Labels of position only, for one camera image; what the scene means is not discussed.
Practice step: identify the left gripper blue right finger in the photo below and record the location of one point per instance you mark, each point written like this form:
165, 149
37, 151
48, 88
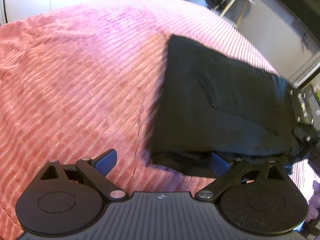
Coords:
229, 173

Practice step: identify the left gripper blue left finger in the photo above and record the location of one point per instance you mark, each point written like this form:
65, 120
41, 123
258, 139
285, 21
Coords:
85, 181

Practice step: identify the black pants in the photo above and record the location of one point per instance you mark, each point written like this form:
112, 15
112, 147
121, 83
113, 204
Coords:
211, 103

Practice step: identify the pink ribbed bedspread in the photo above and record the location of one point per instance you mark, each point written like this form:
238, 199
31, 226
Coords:
80, 81

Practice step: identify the gold leg side table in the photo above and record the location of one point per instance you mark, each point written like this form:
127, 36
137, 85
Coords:
229, 4

